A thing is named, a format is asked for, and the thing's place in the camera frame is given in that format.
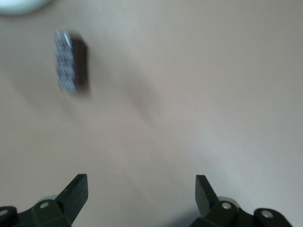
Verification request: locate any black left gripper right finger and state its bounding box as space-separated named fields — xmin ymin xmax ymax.
xmin=191 ymin=175 xmax=239 ymax=227

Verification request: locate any dark brown capacitor block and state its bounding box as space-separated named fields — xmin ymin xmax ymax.
xmin=53 ymin=28 xmax=92 ymax=96

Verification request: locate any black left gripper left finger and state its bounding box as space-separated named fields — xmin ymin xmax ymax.
xmin=33 ymin=174 xmax=89 ymax=227

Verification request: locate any white curved plastic bracket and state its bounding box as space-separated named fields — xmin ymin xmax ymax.
xmin=0 ymin=0 xmax=52 ymax=16

